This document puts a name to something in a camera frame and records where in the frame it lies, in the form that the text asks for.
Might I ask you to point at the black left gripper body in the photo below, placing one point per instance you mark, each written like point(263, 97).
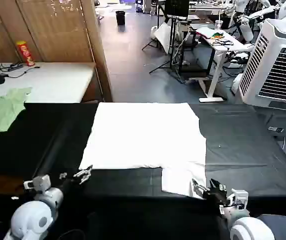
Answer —
point(63, 183)

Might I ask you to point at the black tripod stand with monitor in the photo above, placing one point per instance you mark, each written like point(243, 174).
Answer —
point(174, 25)

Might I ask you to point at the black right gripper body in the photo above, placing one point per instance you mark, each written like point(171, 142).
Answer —
point(216, 193)

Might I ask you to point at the pile of coloured cloths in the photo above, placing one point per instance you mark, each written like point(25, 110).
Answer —
point(209, 32)

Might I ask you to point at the small white label sticker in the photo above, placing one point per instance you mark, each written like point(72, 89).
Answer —
point(276, 129)

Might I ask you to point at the black waste bin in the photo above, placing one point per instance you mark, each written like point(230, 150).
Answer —
point(120, 17)

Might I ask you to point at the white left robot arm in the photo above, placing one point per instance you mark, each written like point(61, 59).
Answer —
point(30, 217)

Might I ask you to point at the clear cup with straw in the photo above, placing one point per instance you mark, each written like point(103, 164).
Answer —
point(218, 24)

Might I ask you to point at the white reflector board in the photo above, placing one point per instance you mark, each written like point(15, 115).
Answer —
point(163, 37)

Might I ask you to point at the black power strip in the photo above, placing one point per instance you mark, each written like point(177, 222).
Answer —
point(15, 66)

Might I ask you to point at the white air cooler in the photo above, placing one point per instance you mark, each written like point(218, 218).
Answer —
point(275, 65)

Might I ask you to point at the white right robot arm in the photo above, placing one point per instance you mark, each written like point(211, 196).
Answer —
point(248, 225)

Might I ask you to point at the wooden folding screen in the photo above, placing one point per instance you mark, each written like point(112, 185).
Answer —
point(58, 30)

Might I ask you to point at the white standing desk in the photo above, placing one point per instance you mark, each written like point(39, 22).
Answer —
point(218, 47)

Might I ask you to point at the pale green cloth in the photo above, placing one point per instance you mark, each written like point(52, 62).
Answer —
point(0, 115)

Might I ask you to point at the white shirt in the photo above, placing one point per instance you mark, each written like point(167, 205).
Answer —
point(145, 140)

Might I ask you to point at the black table cover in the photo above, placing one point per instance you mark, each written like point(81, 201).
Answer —
point(233, 150)

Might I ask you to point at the red chip can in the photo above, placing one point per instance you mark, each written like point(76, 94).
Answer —
point(26, 53)

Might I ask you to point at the black power adapter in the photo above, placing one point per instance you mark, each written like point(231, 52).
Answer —
point(0, 78)

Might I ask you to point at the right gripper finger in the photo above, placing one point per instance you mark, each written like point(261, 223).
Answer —
point(199, 194)
point(197, 184)

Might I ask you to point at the white humanoid robot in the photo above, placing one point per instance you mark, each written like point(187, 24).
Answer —
point(245, 27)

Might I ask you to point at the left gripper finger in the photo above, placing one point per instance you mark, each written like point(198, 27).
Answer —
point(82, 177)
point(86, 169)

